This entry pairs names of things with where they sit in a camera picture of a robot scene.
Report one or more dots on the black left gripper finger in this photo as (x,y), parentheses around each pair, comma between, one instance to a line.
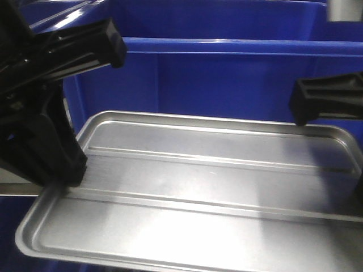
(37,141)
(51,56)

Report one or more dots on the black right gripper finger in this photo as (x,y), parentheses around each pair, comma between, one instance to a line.
(356,196)
(333,97)

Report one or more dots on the silver metal tray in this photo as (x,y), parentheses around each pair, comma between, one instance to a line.
(164,192)

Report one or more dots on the large blue plastic bin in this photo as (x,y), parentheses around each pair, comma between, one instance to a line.
(235,59)

